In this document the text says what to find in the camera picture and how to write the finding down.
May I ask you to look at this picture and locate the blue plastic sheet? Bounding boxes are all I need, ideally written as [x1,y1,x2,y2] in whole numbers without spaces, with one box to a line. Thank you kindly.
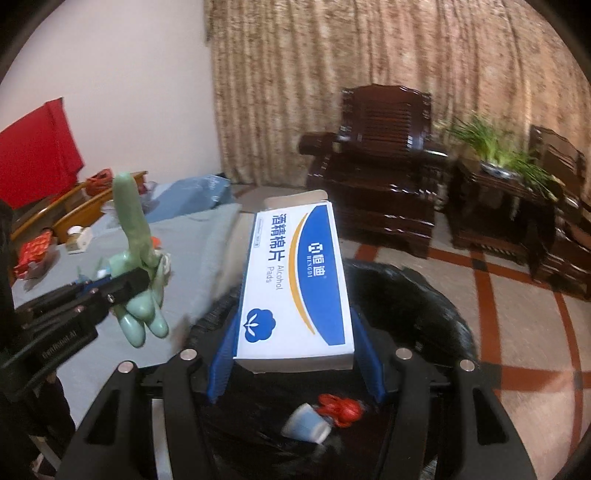
[143,174,234,222]

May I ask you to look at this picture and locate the dark wooden side table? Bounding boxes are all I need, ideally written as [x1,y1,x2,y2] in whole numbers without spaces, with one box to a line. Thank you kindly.
[445,157,561,268]

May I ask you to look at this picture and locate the light wooden chair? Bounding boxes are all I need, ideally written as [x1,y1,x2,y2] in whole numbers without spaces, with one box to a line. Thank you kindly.
[51,171,148,243]
[9,182,88,243]

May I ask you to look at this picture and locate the tissue box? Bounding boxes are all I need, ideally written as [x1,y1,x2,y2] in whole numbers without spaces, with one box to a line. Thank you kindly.
[65,225,95,254]

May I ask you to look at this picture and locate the red cloth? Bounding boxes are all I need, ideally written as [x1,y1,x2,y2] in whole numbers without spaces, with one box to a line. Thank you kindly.
[0,98,85,210]

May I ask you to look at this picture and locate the green potted plant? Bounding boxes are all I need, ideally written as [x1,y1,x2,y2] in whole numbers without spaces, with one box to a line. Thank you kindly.
[443,113,561,199]

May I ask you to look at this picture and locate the bin with black bag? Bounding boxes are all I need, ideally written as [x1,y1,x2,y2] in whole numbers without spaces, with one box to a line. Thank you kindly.
[185,258,481,480]

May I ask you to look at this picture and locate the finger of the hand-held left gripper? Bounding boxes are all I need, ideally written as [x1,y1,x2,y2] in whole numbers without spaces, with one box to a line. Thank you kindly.
[14,269,152,333]
[69,276,112,296]

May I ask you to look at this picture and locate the red patterned packet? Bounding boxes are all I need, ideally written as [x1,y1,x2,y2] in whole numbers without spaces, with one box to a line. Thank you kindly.
[13,231,58,280]

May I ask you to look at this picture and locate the red crumpled wrapper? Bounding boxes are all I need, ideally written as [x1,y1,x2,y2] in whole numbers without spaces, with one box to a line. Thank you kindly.
[318,393,365,428]

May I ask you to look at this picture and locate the dark wooden armchair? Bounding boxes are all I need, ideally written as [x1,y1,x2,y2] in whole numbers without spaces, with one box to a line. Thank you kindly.
[298,85,451,259]
[526,124,591,301]

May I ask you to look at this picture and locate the small white blue cup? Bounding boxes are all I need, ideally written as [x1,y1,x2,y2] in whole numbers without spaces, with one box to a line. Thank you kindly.
[281,402,332,445]

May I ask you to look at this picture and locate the red fruit ornament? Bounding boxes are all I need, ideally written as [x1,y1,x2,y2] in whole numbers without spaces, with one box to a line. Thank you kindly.
[83,169,114,195]

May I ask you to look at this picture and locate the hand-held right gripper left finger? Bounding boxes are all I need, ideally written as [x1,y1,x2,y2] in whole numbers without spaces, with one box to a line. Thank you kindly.
[55,323,241,480]

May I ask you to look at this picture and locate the green rubber glove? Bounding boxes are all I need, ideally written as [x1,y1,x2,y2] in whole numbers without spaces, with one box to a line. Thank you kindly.
[108,172,172,349]

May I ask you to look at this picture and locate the white blue cardboard box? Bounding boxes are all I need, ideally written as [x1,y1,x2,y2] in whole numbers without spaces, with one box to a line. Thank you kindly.
[232,189,355,374]

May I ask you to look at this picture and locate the beige patterned curtain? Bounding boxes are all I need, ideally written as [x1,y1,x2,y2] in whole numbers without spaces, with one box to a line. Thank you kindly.
[203,0,591,222]

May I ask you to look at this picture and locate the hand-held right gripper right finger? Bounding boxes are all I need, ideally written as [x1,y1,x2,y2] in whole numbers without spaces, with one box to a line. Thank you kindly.
[352,306,539,480]

